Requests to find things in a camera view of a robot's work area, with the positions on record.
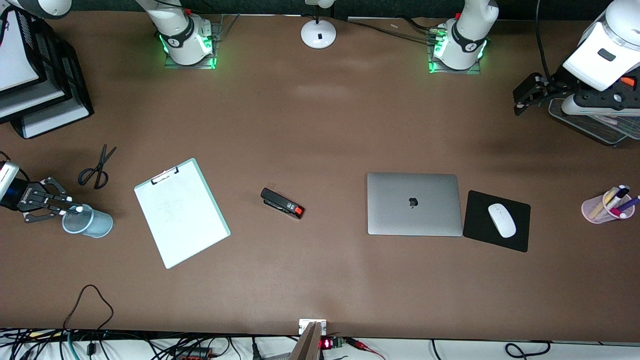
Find silver laptop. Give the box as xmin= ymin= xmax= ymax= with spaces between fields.
xmin=366 ymin=172 xmax=464 ymax=237

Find yellow marker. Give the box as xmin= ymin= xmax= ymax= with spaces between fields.
xmin=589 ymin=187 xmax=619 ymax=219

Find white marker with black cap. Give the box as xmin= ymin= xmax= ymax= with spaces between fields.
xmin=611 ymin=184 xmax=632 ymax=210

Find black mesh desk tray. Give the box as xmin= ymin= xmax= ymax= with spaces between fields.
xmin=548 ymin=97 xmax=640 ymax=147

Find light blue cup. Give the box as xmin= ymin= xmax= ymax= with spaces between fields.
xmin=62 ymin=203 xmax=114 ymax=239

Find black scissors with blue grips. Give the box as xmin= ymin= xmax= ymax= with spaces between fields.
xmin=78 ymin=144 xmax=118 ymax=190

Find white computer mouse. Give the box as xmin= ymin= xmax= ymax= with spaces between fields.
xmin=487 ymin=202 xmax=517 ymax=239

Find black stacked document tray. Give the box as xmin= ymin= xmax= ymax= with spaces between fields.
xmin=0 ymin=7 xmax=95 ymax=140

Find pink mesh pen cup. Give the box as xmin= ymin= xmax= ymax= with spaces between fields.
xmin=581 ymin=188 xmax=636 ymax=224

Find black mouse pad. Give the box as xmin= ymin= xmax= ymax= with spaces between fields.
xmin=462 ymin=189 xmax=532 ymax=253

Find mint clipboard with white paper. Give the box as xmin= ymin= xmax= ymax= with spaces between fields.
xmin=133 ymin=158 xmax=232 ymax=270

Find black power strip with orange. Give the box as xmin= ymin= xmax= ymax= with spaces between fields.
xmin=170 ymin=347 xmax=216 ymax=360

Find white round stand base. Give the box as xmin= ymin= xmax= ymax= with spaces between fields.
xmin=300 ymin=0 xmax=337 ymax=50

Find black stapler with orange tip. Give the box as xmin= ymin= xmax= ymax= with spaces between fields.
xmin=260 ymin=187 xmax=305 ymax=220

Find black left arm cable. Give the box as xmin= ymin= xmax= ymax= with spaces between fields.
xmin=535 ymin=0 xmax=557 ymax=82

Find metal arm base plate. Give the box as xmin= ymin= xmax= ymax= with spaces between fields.
xmin=428 ymin=22 xmax=482 ymax=76
xmin=164 ymin=14 xmax=241 ymax=70

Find thin black cable loop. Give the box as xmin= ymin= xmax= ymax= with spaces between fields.
xmin=63 ymin=284 xmax=115 ymax=332

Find thick black cable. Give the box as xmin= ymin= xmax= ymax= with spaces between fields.
xmin=397 ymin=15 xmax=438 ymax=35

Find green cable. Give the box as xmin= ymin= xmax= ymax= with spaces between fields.
xmin=66 ymin=331 xmax=82 ymax=360

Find thin black cable pair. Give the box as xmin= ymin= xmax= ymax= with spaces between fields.
xmin=345 ymin=19 xmax=435 ymax=44

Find black looped cable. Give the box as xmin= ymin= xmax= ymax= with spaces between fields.
xmin=504 ymin=340 xmax=552 ymax=360

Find red wire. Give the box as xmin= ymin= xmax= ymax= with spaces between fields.
xmin=345 ymin=337 xmax=387 ymax=360

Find grey camera stand post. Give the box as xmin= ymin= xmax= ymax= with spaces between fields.
xmin=289 ymin=321 xmax=323 ymax=360

